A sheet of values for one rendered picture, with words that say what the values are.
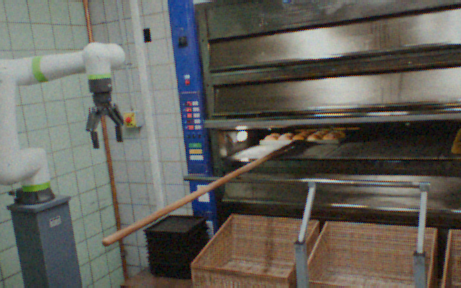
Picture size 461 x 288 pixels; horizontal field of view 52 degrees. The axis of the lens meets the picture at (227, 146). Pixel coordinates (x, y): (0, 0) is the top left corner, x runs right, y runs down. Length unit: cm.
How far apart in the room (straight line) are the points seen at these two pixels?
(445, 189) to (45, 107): 225
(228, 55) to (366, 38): 77
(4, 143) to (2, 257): 92
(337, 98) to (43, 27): 177
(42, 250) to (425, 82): 192
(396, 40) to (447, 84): 31
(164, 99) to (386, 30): 137
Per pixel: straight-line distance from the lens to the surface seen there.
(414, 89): 241
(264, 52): 262
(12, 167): 217
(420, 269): 198
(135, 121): 306
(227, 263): 285
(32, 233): 234
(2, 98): 213
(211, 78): 278
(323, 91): 252
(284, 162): 265
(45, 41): 309
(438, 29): 240
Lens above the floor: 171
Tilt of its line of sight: 9 degrees down
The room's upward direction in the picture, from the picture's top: 6 degrees counter-clockwise
